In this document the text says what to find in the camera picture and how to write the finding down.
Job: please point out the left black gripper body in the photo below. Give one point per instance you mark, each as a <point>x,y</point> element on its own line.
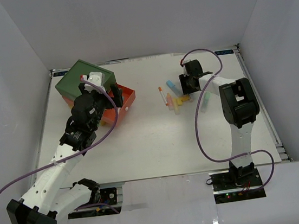
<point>102,101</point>

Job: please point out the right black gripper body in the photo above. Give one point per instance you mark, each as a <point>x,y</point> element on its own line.
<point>190,78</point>

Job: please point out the orange red drawer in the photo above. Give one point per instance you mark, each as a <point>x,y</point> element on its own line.
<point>128,96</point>

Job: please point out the orange cap marker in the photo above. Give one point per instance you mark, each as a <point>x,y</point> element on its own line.
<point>163,96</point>

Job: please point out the green highlighter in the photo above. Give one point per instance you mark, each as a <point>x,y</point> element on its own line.
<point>205,102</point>

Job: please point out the green drawer storage box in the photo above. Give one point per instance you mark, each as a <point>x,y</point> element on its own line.
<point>68,86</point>

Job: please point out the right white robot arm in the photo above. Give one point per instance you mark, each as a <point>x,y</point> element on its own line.
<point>240,109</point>

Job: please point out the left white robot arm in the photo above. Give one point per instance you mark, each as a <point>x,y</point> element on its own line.
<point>40,204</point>

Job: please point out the blue highlighter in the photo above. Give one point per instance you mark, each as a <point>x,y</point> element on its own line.
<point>174,88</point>

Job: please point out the pale yellow highlighter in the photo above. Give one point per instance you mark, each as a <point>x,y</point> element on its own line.
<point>176,106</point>

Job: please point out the blue corner label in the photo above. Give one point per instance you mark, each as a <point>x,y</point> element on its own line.
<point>224,52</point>

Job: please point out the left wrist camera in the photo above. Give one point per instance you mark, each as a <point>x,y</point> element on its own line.
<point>93,82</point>

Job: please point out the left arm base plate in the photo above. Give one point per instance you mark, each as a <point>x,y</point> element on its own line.
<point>108,196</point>

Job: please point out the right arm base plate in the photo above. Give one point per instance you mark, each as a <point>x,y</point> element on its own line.
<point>227,190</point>

